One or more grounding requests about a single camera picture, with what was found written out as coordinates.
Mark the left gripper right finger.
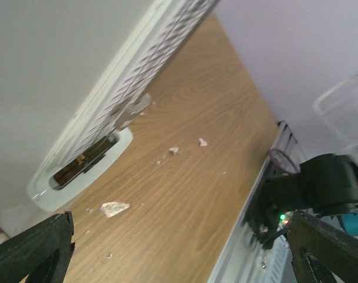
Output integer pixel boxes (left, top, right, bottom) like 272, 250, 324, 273
288, 210, 358, 282

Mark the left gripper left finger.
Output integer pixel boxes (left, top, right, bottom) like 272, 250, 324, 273
0, 211, 75, 282

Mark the clear metronome cover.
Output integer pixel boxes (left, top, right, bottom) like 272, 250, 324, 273
313, 72, 358, 164

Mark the white metronome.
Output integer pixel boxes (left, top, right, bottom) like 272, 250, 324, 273
0, 1, 209, 208

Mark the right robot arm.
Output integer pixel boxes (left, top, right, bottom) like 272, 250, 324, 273
260, 154, 358, 243

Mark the large white debris flake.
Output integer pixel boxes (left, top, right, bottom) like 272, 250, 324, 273
100, 202, 130, 218

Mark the grey slotted cable duct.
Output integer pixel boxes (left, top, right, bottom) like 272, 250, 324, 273
261, 236, 289, 283

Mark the aluminium rail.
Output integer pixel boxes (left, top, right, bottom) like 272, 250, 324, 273
206, 120, 308, 283

